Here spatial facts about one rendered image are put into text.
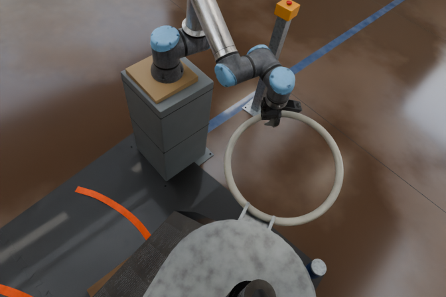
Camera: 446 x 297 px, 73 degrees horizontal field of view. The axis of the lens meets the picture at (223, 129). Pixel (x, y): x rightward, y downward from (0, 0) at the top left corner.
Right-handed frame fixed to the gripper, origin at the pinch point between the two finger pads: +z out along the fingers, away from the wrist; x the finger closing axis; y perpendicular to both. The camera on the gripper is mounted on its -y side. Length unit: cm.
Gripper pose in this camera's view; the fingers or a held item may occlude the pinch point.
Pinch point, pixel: (274, 120)
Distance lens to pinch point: 141.4
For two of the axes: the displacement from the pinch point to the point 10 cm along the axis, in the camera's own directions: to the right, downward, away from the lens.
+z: 0.2, 3.8, 9.2
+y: -10.0, 0.4, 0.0
